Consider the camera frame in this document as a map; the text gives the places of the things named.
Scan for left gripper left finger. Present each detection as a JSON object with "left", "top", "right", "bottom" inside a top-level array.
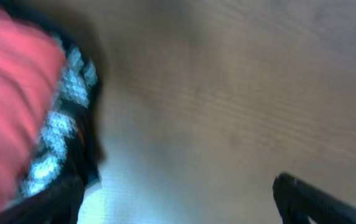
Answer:
[{"left": 0, "top": 175, "right": 85, "bottom": 224}]

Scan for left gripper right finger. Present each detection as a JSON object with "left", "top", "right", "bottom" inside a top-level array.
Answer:
[{"left": 273, "top": 173, "right": 356, "bottom": 224}]

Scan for red soccer t-shirt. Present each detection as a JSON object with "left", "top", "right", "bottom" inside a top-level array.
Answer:
[{"left": 0, "top": 8, "right": 65, "bottom": 211}]

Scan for black printed t-shirt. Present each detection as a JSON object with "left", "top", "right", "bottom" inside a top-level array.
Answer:
[{"left": 0, "top": 1, "right": 100, "bottom": 198}]

